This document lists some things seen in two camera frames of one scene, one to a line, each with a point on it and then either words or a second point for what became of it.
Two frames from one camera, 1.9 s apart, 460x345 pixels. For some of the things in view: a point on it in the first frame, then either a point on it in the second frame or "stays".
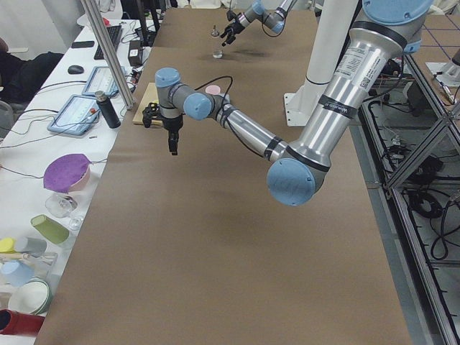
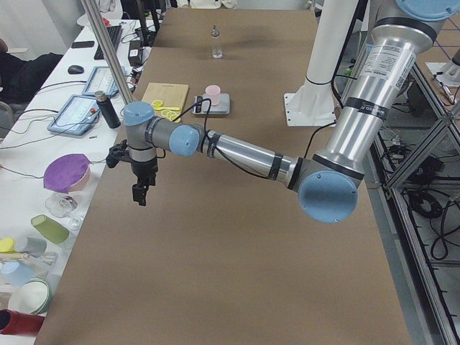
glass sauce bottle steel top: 217,49 stays
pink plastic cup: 213,89 stays
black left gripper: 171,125 → 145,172
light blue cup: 16,273 stays
